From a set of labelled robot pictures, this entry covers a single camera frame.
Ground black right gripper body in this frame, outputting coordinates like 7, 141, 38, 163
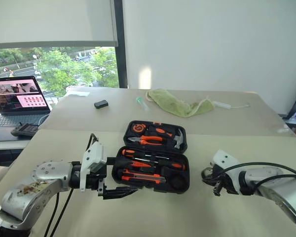
206, 164, 239, 198

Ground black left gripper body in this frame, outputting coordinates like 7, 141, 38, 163
85, 157, 112, 198

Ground black electrical tape roll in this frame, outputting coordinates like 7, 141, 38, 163
201, 166, 215, 184

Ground black tool case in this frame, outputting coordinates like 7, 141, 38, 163
112, 120, 190, 195

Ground black orange handled screwdriver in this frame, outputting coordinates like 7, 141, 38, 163
132, 158, 186, 171
121, 149, 171, 160

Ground orange utility knife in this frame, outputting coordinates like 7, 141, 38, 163
120, 168, 168, 185

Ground small orange precision screwdriver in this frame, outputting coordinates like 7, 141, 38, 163
131, 160, 154, 169

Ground steel claw hammer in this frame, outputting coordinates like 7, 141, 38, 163
173, 128, 187, 150

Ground black orange tape measure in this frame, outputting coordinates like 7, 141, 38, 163
131, 122, 147, 134

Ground stubby orange black screwdriver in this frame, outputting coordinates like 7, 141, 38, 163
148, 124, 175, 139

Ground small black box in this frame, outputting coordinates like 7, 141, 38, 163
93, 99, 109, 109

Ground green capped clear tube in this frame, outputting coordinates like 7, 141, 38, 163
135, 96, 149, 111

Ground green towel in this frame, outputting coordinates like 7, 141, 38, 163
145, 88, 216, 119

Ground black handheld controller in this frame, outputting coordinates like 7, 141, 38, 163
10, 123, 40, 138

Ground open laptop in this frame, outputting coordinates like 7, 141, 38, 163
0, 76, 51, 143

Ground white roller blind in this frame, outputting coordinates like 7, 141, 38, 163
0, 0, 119, 50

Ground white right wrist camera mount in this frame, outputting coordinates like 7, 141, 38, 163
210, 149, 243, 196

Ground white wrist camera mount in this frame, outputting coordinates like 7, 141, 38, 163
79, 141, 107, 193
210, 149, 243, 196

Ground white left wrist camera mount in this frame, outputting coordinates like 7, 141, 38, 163
79, 141, 107, 193

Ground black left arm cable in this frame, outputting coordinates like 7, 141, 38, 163
43, 132, 100, 237

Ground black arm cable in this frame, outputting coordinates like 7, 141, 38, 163
213, 161, 296, 196
43, 132, 100, 237

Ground orange handled pliers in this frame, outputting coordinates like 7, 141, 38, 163
127, 135, 165, 147

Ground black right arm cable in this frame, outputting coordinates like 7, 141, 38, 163
213, 161, 296, 196

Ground white adapter with cable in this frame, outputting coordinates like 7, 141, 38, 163
213, 99, 251, 110

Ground white laptop cable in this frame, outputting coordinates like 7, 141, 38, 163
37, 113, 51, 129

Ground dark window frame post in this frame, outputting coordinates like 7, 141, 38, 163
113, 0, 129, 89

